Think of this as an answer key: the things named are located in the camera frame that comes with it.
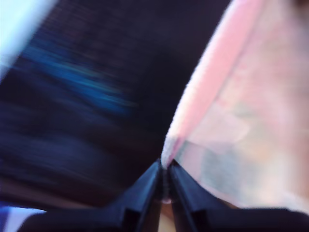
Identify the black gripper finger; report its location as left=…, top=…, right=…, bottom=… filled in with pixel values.
left=169, top=159, right=224, bottom=232
left=106, top=159, right=162, bottom=232

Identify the white pink tea towel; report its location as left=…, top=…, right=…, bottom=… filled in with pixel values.
left=161, top=0, right=309, bottom=210

